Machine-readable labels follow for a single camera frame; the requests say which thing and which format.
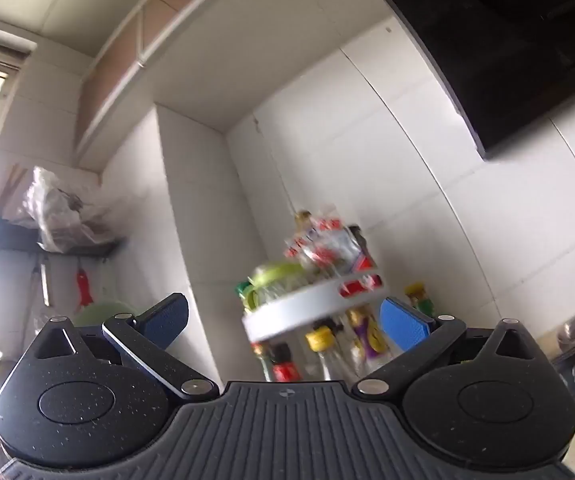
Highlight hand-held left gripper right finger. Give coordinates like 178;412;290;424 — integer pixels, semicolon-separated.
352;297;548;402

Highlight bundle of chopsticks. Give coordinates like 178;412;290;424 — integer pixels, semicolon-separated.
0;162;31;216

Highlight green lidded jar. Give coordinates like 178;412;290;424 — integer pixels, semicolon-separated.
245;262;311;311

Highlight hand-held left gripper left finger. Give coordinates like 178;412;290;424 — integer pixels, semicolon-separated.
35;292;221;402

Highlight black wall shelf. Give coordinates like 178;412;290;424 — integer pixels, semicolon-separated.
0;212;123;266

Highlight black range hood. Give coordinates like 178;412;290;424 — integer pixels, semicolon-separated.
352;0;575;161

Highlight red cap bottle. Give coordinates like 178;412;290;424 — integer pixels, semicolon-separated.
268;342;303;383

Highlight wall cabinet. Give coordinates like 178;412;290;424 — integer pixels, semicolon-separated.
75;0;403;173

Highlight red neck glass bottle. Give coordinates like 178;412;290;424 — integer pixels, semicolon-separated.
250;341;273;381

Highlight green yellow label bottle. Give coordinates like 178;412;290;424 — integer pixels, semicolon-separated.
405;282;435;318

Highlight white round spice rack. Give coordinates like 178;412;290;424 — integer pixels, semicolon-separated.
242;272;388;343

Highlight yellow cap bottle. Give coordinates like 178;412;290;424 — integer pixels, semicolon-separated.
305;325;358;383

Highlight clear plastic bag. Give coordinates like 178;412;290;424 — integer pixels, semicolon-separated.
15;166;118;253

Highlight green bowl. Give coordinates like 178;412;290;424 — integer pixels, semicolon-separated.
74;300;133;328

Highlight red white packet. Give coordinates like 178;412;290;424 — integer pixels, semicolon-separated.
337;255;383;298

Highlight red hanging tool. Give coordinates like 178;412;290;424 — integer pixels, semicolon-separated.
76;268;93;307

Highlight red white seasoning packets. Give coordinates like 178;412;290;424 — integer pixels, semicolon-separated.
282;205;375;281

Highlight purple yellow label bottle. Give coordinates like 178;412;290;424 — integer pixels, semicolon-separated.
345;307;393;366

